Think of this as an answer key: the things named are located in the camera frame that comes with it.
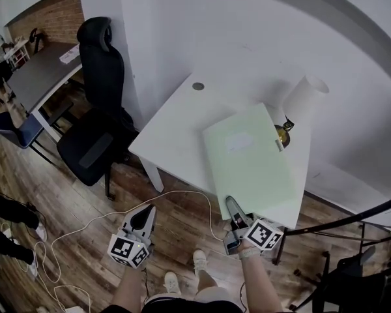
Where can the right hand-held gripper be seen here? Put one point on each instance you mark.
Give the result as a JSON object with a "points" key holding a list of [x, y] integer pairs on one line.
{"points": [[264, 235]]}

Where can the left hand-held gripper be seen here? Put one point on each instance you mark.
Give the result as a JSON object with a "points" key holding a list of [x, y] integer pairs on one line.
{"points": [[125, 249]]}

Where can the light green folder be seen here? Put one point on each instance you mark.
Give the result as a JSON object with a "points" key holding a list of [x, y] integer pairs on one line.
{"points": [[254, 161]]}

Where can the person's right forearm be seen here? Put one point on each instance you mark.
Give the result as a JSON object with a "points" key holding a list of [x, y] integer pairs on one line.
{"points": [[260, 282]]}

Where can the person's left forearm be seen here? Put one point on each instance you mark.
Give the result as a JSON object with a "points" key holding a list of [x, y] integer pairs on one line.
{"points": [[127, 289]]}

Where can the white desk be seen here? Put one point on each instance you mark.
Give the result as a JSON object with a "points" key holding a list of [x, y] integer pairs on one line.
{"points": [[176, 126]]}

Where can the pale wrist band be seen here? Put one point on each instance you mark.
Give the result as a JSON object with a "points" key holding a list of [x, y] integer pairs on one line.
{"points": [[251, 253]]}

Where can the white sneaker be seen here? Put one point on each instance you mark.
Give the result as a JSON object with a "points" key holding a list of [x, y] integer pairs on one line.
{"points": [[199, 262], [172, 282]]}

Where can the person's left leg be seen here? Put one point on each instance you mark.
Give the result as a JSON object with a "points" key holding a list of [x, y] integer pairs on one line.
{"points": [[176, 294]]}

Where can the person's leg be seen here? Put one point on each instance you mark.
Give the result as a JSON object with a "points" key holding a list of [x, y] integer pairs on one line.
{"points": [[176, 294], [211, 284]]}

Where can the person's right leg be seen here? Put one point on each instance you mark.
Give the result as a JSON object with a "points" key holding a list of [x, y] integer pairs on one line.
{"points": [[211, 284]]}

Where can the black shorts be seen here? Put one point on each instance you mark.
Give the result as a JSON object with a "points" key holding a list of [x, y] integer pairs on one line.
{"points": [[189, 306]]}

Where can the white power adapter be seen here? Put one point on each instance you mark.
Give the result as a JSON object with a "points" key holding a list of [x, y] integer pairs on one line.
{"points": [[73, 310]]}

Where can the black office chair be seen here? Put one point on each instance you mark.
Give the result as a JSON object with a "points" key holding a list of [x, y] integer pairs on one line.
{"points": [[355, 282], [97, 109]]}

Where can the white shade table lamp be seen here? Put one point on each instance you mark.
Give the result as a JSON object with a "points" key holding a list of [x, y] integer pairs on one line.
{"points": [[304, 99]]}

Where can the blue chair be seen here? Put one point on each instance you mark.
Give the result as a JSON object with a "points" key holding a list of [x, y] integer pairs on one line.
{"points": [[16, 129]]}

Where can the grey table with white legs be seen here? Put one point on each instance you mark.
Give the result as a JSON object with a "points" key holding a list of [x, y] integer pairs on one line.
{"points": [[42, 73]]}

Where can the white paper sheet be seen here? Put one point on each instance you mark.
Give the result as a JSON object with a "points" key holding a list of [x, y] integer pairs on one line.
{"points": [[69, 54]]}

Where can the white desktop shelf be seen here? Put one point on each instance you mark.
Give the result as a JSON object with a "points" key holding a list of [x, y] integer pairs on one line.
{"points": [[18, 52]]}

